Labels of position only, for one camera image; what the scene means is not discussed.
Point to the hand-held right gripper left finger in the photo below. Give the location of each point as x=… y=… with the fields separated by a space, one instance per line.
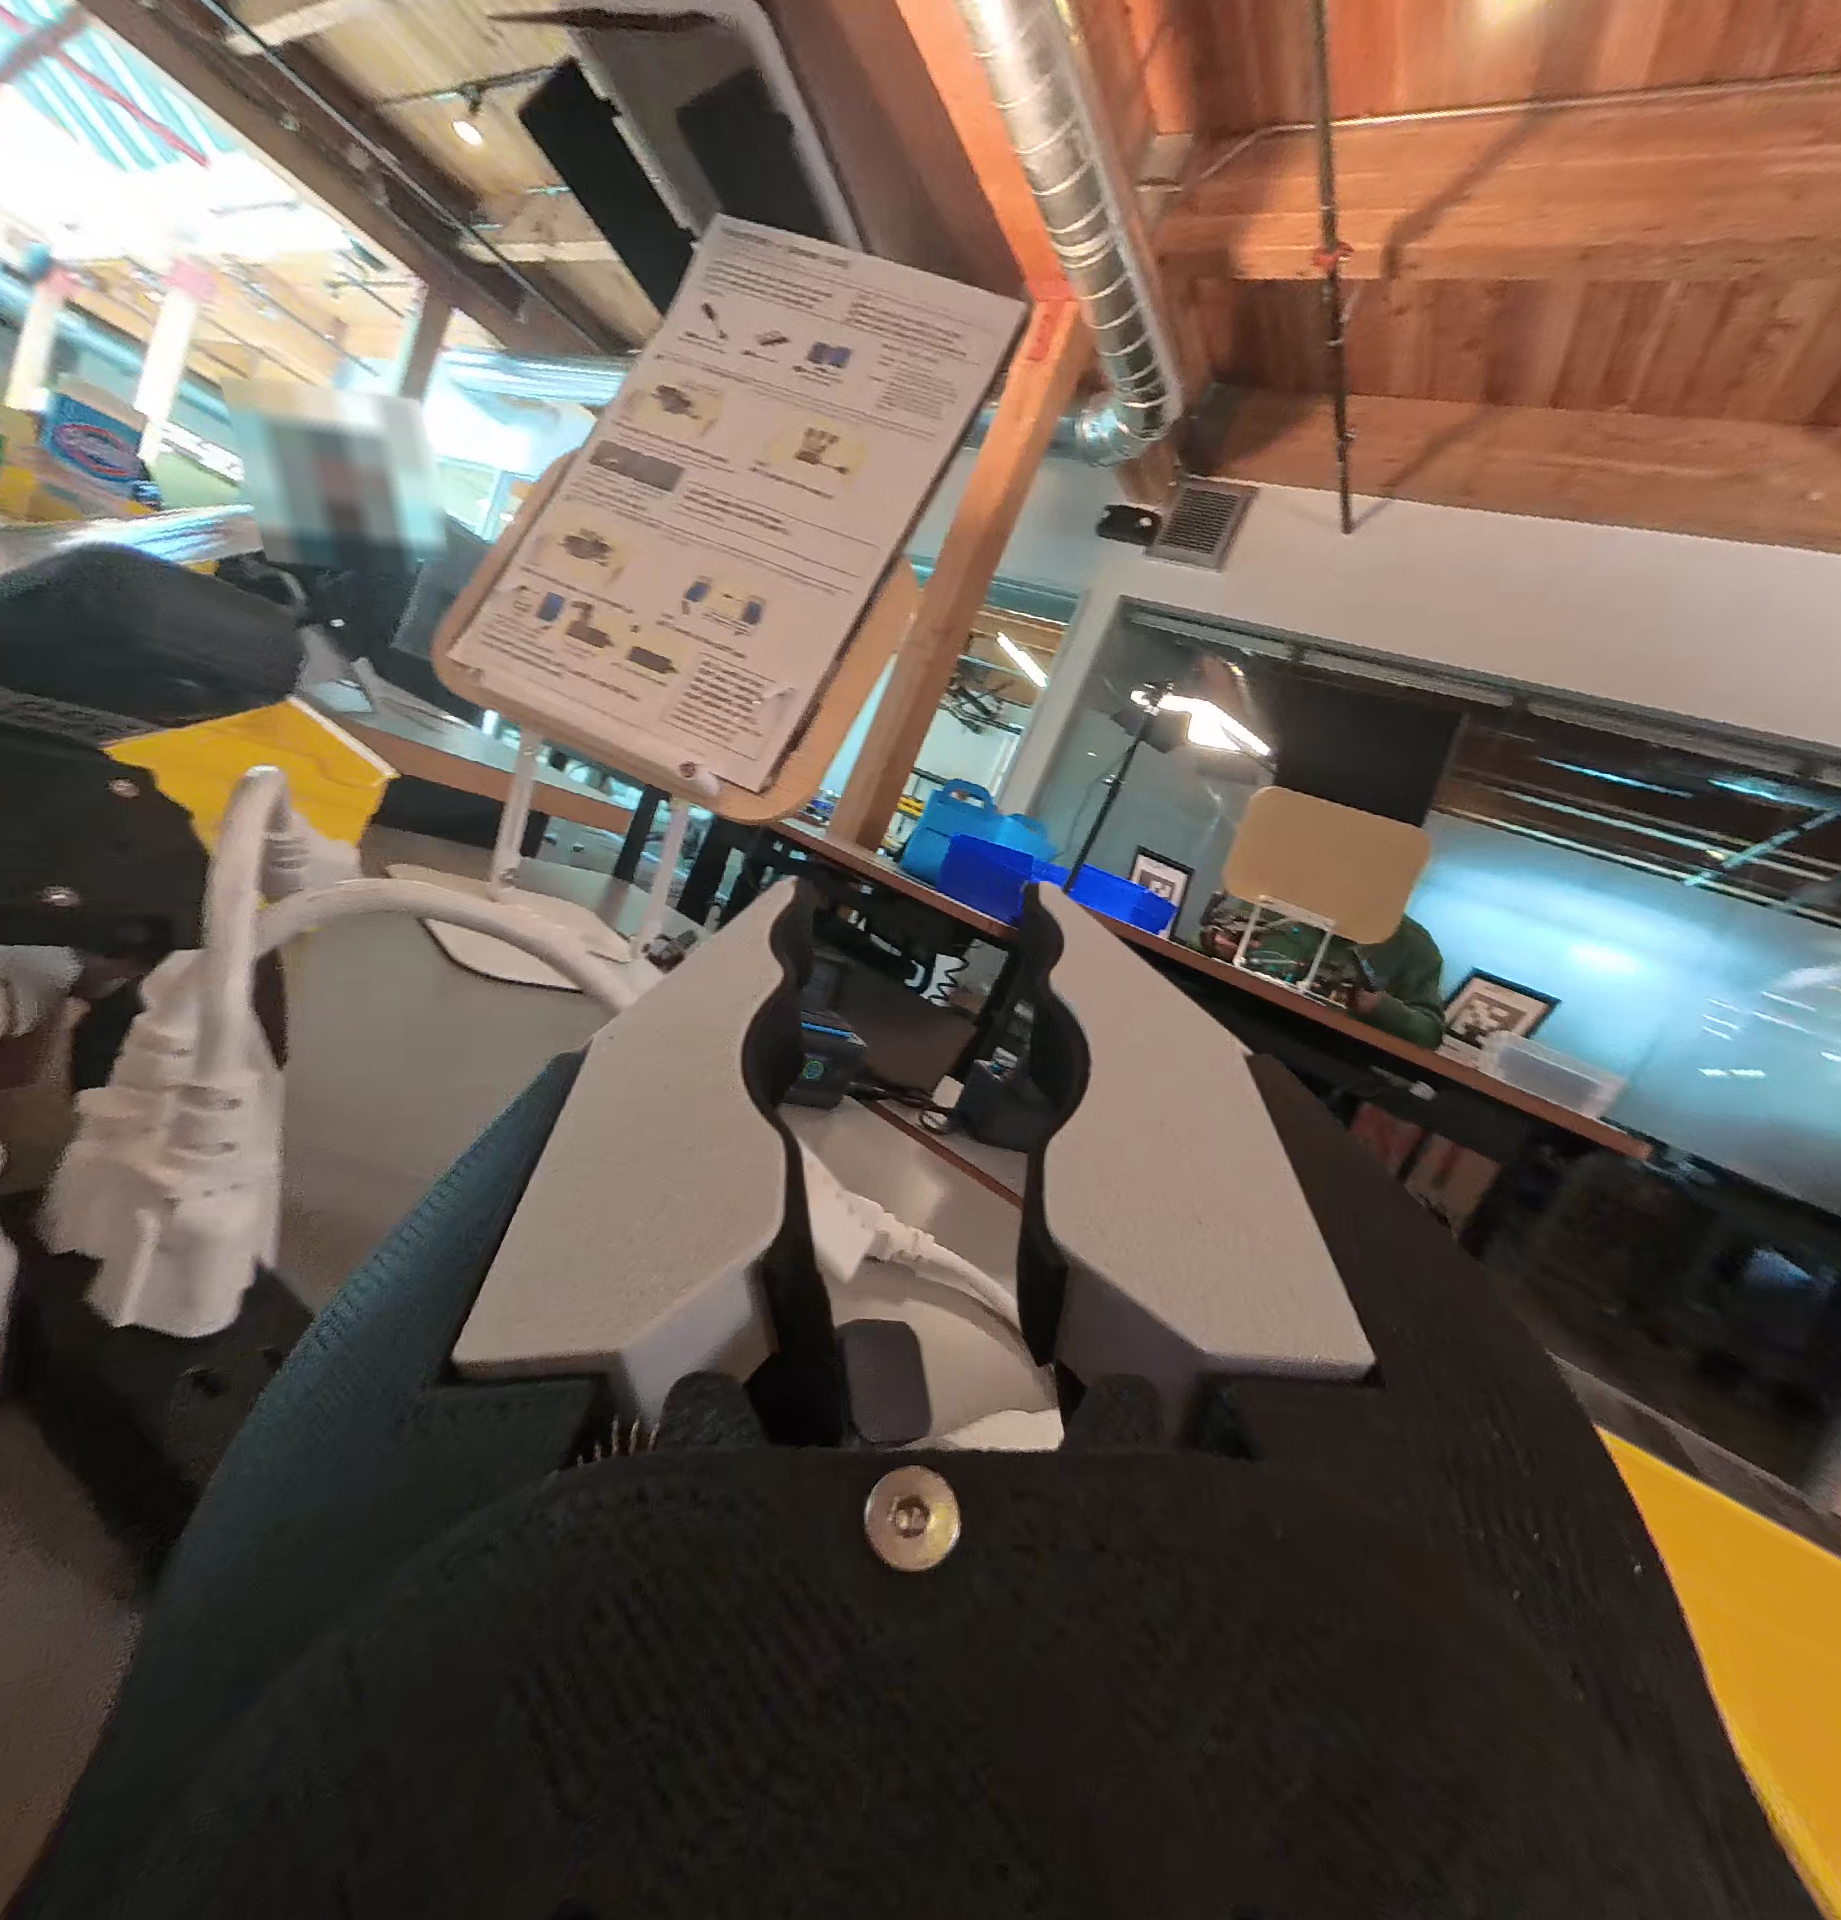
x=638 y=1202

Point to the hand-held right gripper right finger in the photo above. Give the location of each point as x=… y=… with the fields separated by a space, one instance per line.
x=1192 y=1202

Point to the black power strip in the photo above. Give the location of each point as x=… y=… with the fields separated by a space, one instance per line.
x=141 y=1412

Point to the black battery charger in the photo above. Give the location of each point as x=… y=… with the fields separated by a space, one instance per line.
x=829 y=1065
x=1004 y=1110

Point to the long wooden table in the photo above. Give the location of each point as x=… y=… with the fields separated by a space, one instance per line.
x=1311 y=1020

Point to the blue plastic bin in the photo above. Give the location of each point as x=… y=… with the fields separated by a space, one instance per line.
x=1004 y=877
x=1122 y=896

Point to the small framed picture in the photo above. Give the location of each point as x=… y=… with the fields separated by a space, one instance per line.
x=1159 y=882

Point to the framed marker tag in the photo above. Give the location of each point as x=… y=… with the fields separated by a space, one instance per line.
x=1504 y=1012

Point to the wooden sign board on stand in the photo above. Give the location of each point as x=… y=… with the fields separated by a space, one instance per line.
x=1324 y=855

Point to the clear plastic box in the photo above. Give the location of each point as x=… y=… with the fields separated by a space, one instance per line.
x=1550 y=1072

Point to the blue plastic bins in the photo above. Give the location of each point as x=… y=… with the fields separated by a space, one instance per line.
x=966 y=826

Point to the studio light on stand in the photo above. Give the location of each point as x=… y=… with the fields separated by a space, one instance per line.
x=1213 y=720

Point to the black ceiling unit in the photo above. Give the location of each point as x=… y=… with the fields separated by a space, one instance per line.
x=620 y=167

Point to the black ceiling pipe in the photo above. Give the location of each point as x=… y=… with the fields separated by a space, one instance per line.
x=1332 y=270

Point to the wooden post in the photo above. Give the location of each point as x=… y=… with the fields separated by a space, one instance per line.
x=982 y=570

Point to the wall vent grille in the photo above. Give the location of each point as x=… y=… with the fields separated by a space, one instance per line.
x=1202 y=520

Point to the silver ventilation duct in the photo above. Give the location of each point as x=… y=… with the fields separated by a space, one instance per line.
x=1079 y=194

